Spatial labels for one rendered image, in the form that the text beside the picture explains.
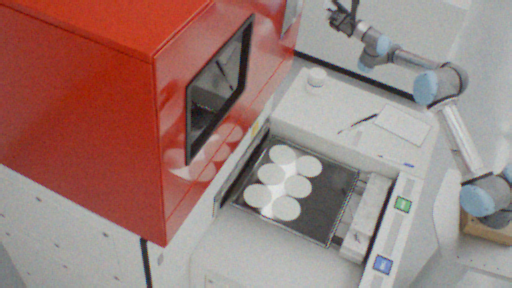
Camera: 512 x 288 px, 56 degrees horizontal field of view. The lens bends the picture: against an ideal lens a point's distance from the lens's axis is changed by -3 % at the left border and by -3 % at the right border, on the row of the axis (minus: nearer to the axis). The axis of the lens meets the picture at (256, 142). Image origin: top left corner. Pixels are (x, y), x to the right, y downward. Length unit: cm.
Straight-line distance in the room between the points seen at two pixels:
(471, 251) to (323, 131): 70
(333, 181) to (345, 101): 38
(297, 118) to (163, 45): 117
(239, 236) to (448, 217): 81
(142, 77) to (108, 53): 7
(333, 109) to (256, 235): 60
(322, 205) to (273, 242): 21
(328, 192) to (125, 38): 115
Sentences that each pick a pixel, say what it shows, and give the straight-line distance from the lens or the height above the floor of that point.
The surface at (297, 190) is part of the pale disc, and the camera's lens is 178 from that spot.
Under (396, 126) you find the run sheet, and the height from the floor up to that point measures 97.
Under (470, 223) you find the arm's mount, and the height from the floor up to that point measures 88.
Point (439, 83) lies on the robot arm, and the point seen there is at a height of 126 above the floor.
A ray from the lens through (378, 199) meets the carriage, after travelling 187.
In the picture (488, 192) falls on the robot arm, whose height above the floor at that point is 110.
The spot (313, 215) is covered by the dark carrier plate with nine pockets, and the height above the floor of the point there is 90.
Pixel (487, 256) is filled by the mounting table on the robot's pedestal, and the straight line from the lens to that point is 199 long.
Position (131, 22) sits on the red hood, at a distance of 86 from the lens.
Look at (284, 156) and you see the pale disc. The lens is 187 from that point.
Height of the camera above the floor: 231
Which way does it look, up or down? 48 degrees down
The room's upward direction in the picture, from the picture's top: 9 degrees clockwise
